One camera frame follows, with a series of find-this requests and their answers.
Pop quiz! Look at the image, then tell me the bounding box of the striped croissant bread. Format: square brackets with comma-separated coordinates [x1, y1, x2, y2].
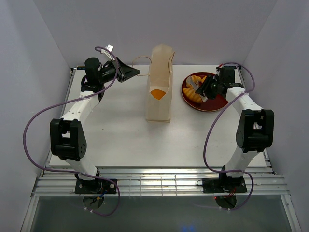
[182, 87, 202, 104]

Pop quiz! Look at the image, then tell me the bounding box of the beige paper bag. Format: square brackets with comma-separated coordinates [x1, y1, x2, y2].
[138, 44, 175, 123]

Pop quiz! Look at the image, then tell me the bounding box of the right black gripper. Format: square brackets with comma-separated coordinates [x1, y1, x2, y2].
[195, 74, 223, 100]

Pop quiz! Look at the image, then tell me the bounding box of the purple cable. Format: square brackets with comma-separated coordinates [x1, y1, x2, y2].
[23, 46, 121, 217]
[203, 63, 255, 211]

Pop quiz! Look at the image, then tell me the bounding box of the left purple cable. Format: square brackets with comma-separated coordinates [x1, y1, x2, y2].
[23, 46, 121, 217]

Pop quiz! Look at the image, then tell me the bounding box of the round flower-shaped bread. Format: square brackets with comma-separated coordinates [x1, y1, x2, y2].
[150, 89, 166, 100]

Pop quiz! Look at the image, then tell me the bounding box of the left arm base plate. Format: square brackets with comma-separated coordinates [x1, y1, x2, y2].
[74, 179, 117, 194]

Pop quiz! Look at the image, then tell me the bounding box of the dark red round plate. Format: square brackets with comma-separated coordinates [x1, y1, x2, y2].
[181, 75, 228, 112]

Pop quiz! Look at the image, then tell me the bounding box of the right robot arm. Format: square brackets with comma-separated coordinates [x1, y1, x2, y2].
[192, 63, 274, 194]

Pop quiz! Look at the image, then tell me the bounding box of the curved croissant bread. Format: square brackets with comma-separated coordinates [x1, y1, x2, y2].
[186, 75, 206, 85]

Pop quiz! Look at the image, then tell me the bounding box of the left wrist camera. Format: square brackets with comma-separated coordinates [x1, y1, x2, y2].
[101, 44, 113, 60]

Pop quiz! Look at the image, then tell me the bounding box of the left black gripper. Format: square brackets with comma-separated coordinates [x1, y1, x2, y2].
[98, 58, 141, 84]

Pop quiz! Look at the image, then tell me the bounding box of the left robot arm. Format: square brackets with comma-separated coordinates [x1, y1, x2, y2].
[50, 58, 140, 194]

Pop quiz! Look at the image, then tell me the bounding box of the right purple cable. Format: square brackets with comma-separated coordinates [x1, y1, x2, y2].
[203, 63, 255, 211]

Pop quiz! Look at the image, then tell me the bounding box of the aluminium frame rail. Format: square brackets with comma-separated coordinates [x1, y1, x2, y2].
[32, 166, 290, 197]

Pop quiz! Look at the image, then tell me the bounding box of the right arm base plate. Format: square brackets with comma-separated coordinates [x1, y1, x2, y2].
[202, 177, 247, 193]

